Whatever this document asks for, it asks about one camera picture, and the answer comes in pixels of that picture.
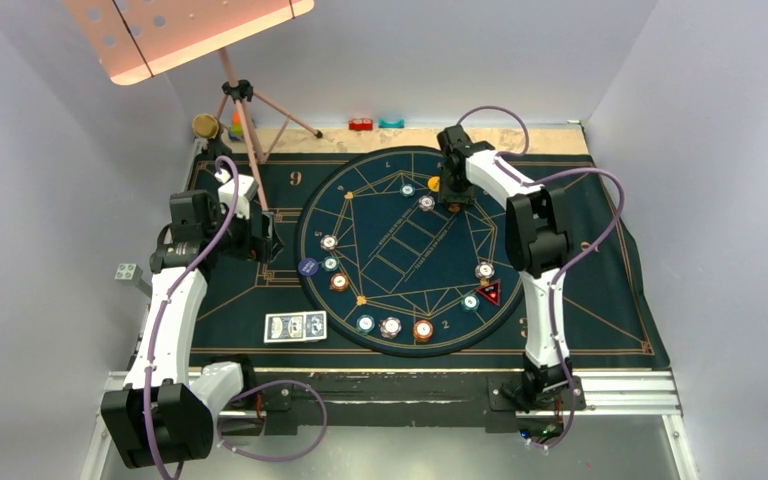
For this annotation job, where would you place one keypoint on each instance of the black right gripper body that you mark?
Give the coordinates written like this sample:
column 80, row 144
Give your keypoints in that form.
column 454, row 188

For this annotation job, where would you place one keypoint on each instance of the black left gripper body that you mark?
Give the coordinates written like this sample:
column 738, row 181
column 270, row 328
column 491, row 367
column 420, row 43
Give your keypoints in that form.
column 240, row 244

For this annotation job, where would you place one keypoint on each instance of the green blue poker chip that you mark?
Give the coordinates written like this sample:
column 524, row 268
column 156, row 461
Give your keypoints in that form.
column 470, row 303
column 330, row 264
column 407, row 190

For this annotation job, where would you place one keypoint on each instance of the blue playing card deck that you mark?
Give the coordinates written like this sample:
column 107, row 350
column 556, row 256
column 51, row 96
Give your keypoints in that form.
column 295, row 327

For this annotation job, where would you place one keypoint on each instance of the red triangular dealer button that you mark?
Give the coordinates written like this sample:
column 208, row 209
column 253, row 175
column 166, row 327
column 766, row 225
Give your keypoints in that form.
column 491, row 291

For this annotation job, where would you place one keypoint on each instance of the green blue chip stack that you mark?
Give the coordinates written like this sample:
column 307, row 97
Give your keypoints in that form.
column 364, row 324

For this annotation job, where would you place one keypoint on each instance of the orange chip stack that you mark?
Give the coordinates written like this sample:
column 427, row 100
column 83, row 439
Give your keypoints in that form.
column 423, row 331

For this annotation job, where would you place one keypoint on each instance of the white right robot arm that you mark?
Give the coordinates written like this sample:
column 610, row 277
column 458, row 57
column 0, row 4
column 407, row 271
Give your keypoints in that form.
column 538, row 244

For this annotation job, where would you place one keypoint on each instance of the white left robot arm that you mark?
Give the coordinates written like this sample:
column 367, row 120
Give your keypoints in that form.
column 160, row 415

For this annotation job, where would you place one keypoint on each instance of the yellow big blind button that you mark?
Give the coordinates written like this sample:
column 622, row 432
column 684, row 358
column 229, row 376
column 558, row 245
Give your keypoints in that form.
column 434, row 184

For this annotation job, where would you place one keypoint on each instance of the purple small blind button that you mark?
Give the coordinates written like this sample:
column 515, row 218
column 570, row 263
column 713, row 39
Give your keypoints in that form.
column 307, row 267

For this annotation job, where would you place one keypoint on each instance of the teal toy block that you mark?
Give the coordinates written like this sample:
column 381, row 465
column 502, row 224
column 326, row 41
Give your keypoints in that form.
column 391, row 124

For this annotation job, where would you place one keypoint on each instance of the round blue poker mat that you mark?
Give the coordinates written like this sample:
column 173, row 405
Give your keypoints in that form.
column 406, row 263

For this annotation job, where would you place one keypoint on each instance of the colourful stacking toy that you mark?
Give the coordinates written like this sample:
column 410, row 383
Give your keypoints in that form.
column 236, row 132

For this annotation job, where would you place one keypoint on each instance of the red toy block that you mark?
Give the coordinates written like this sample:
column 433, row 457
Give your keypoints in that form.
column 361, row 124

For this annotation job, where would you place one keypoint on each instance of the brass round knob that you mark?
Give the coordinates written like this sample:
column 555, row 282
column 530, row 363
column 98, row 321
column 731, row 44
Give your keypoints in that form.
column 206, row 126

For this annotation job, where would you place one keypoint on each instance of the grey lego block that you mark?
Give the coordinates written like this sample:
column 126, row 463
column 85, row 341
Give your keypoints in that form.
column 128, row 272

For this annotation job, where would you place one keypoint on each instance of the pink music stand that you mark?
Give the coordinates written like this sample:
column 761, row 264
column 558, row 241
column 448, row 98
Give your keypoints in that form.
column 139, row 40

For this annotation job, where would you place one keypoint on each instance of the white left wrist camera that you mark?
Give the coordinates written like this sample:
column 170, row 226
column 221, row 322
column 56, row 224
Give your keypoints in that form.
column 236, row 192

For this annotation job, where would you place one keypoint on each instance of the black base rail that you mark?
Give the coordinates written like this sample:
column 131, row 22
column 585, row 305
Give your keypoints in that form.
column 418, row 398

